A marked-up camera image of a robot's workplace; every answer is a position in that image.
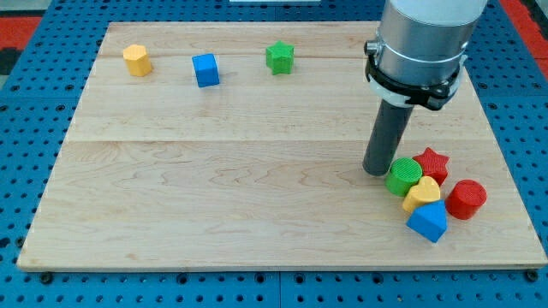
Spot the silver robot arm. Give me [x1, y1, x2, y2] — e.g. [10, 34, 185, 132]
[364, 0, 487, 110]

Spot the green star block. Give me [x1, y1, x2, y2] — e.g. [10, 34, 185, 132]
[265, 41, 295, 75]

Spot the red star block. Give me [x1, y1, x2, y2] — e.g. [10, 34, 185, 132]
[413, 147, 450, 186]

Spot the light wooden board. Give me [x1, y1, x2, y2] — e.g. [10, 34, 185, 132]
[17, 21, 547, 272]

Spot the blue cube block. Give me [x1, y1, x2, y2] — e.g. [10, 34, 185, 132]
[192, 54, 220, 87]

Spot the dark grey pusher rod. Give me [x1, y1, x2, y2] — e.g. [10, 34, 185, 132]
[362, 100, 414, 176]

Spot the green cylinder block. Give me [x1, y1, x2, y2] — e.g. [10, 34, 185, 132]
[384, 157, 423, 197]

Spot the yellow heart block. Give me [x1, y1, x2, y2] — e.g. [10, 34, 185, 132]
[402, 176, 441, 213]

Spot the yellow hexagon block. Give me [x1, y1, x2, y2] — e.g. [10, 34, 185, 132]
[122, 44, 152, 77]

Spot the blue triangular house block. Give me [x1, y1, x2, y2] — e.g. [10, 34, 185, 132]
[406, 200, 448, 243]

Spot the red cylinder block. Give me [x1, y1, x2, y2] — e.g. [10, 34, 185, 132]
[445, 179, 487, 220]

